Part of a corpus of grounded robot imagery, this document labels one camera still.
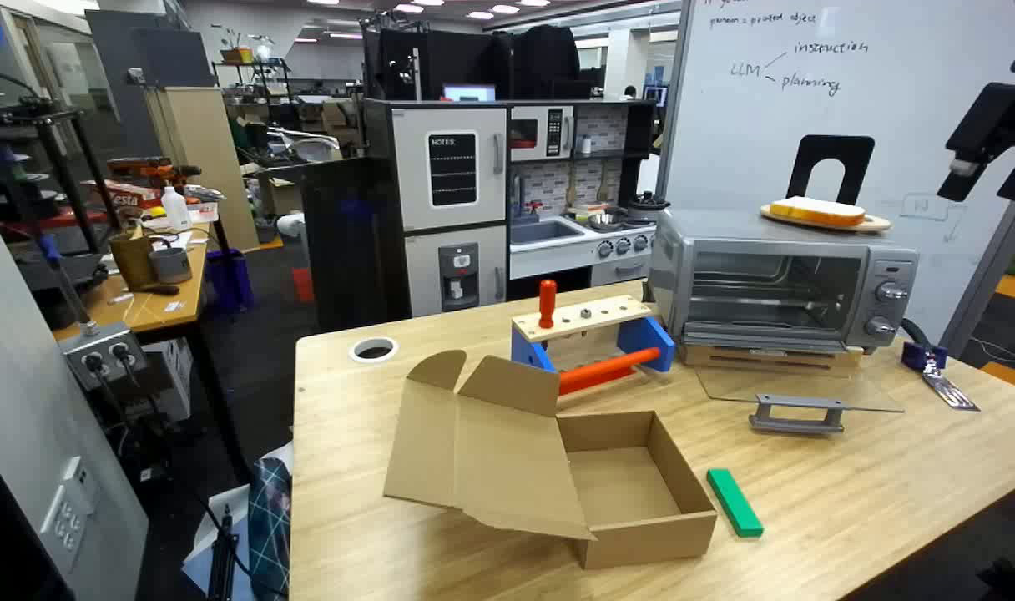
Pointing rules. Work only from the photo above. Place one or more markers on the small brown cardboard box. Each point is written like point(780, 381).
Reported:
point(134, 257)

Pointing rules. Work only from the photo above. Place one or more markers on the white wall power strip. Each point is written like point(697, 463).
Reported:
point(68, 516)

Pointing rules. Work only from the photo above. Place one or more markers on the blue bin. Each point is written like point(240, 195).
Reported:
point(228, 283)

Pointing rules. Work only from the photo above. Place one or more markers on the wooden background desk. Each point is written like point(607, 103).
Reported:
point(150, 304)

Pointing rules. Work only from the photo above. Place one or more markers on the toy bread slice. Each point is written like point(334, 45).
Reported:
point(818, 210)

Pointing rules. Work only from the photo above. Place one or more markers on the green rectangular block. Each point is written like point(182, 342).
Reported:
point(737, 502)

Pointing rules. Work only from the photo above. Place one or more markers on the orange toy peg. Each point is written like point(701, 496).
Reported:
point(544, 301)

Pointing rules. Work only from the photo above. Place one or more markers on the grey toaster oven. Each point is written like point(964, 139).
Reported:
point(775, 240)

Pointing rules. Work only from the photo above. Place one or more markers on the orange toy hammer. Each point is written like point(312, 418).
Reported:
point(610, 372)

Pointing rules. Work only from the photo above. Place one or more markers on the round wooden plate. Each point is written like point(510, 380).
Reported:
point(826, 224)

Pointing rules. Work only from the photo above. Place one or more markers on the white toy kitchen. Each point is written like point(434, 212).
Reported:
point(453, 170)

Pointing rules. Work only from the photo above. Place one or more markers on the blue spatula holder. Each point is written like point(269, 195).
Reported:
point(923, 355)

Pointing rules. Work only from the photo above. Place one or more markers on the grey power outlet box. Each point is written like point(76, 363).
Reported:
point(106, 355)

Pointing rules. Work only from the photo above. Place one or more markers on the open brown cardboard box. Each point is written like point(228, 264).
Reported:
point(495, 447)

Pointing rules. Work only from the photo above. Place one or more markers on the plaid cloth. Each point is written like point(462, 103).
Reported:
point(269, 522)

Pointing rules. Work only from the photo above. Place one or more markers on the white plastic bottle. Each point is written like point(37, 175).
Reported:
point(175, 210)

